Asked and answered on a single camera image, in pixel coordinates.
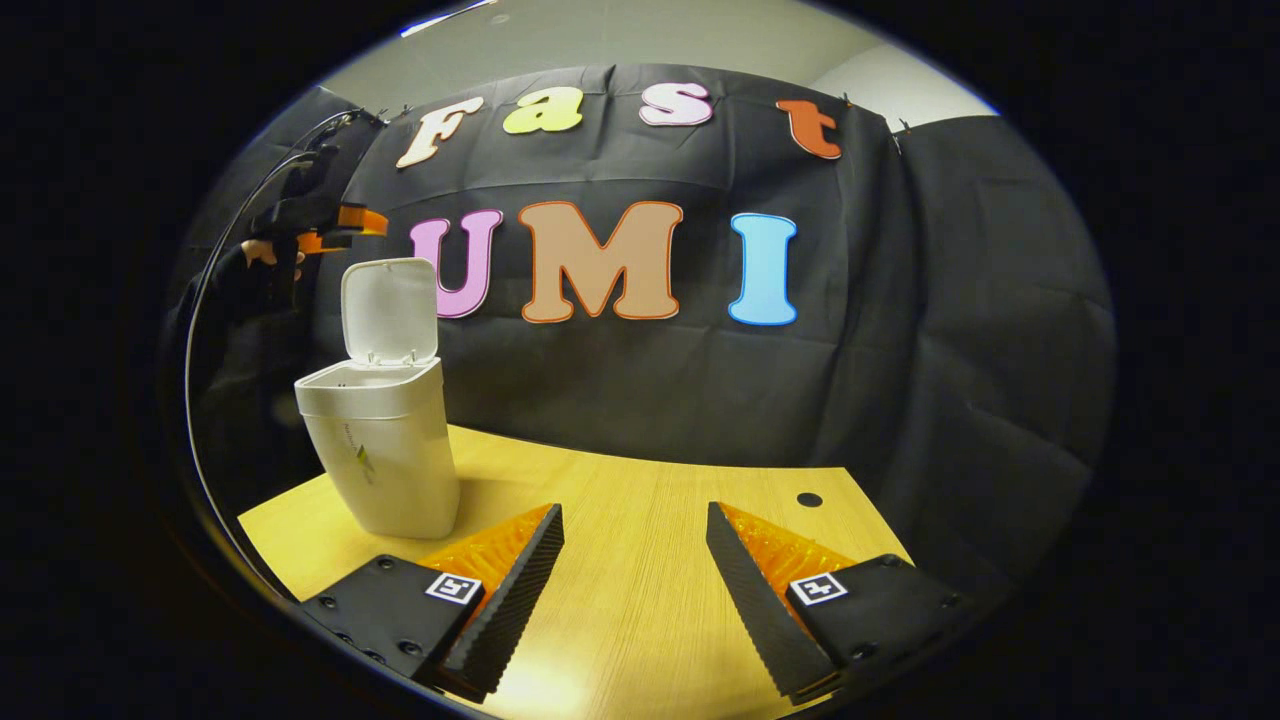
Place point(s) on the black backdrop cloth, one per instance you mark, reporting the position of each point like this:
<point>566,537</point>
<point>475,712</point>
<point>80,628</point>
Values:
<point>900,350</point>

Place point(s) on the white desktop garbage bin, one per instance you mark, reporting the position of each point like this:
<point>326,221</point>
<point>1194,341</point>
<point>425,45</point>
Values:
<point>385,440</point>

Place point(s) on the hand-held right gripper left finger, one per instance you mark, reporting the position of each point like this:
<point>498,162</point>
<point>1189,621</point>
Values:
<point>520,595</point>

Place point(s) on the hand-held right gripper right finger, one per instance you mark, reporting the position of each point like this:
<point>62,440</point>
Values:
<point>750,595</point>

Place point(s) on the wooden desktop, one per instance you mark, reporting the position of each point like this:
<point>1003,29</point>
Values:
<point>640,560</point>

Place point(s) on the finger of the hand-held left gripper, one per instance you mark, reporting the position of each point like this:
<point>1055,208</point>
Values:
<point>362,220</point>
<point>322,241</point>

